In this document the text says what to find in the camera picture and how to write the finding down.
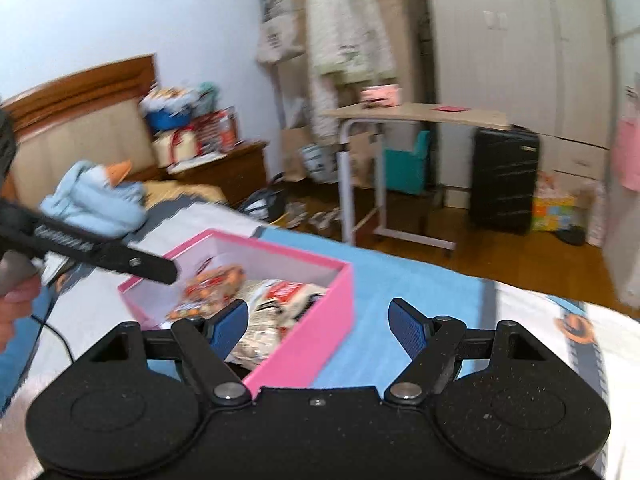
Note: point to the white drawer cabinet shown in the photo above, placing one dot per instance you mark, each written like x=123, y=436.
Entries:
x=575, y=165

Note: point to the white printed bag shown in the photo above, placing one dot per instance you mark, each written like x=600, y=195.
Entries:
x=320, y=162

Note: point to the red box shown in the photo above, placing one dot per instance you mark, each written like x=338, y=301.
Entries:
x=212, y=130

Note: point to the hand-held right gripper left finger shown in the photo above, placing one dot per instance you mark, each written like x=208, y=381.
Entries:
x=231, y=324

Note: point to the wooden-top rolling desk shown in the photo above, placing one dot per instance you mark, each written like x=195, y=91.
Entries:
x=415, y=112

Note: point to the brown paper bag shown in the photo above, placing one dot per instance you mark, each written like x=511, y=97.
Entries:
x=365, y=157
x=295, y=152

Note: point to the light switch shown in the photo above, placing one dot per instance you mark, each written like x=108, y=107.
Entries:
x=495, y=20

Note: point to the beige snack bag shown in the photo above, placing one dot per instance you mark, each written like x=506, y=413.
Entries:
x=272, y=315

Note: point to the person's left hand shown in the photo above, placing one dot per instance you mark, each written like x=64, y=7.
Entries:
x=15, y=310

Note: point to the white wardrobe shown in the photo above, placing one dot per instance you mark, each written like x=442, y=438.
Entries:
x=525, y=50

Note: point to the white fluffy cloth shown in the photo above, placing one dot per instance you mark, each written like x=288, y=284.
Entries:
x=15, y=425

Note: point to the white hanging garment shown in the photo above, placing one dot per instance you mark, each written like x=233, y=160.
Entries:
x=345, y=35

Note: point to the wooden headboard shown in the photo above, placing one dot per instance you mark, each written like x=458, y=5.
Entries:
x=75, y=110

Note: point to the pale slippers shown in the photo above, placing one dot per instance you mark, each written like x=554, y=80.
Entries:
x=312, y=217

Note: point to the teal bag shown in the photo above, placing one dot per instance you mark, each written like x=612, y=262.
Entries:
x=407, y=165

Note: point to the light blue plush toy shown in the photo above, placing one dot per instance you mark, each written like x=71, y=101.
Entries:
x=95, y=200

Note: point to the black suitcase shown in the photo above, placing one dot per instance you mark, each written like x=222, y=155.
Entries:
x=505, y=180

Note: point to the clear tray of coated peanuts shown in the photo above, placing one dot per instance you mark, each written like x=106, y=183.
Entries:
x=210, y=290

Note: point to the white door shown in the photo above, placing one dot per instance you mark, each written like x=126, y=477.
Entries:
x=619, y=245

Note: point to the small pink case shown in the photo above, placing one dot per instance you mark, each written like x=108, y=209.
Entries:
x=381, y=96

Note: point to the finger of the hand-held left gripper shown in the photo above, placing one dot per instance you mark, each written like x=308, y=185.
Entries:
x=145, y=266

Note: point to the pink hanging bag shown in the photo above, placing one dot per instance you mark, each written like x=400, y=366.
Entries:
x=629, y=152

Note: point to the wooden nightstand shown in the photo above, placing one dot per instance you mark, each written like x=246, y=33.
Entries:
x=225, y=170

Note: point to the white tote bag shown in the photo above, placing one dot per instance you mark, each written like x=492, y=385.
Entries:
x=277, y=25

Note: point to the black bag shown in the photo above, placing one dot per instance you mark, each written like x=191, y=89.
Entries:
x=260, y=205

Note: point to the pink cardboard box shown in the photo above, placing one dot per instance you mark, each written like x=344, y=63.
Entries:
x=310, y=330

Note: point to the white patterned plastic bag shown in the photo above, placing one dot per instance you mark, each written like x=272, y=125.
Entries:
x=596, y=215

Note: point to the large cardboard box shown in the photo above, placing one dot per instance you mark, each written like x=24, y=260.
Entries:
x=400, y=35

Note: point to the yellow pillow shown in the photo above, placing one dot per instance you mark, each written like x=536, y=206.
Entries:
x=185, y=192

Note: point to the black slippers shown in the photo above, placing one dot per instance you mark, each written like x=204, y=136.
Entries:
x=570, y=236

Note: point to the red card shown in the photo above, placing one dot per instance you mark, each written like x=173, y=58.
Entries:
x=450, y=108

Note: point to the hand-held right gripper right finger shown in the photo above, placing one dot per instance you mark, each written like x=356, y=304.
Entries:
x=407, y=329

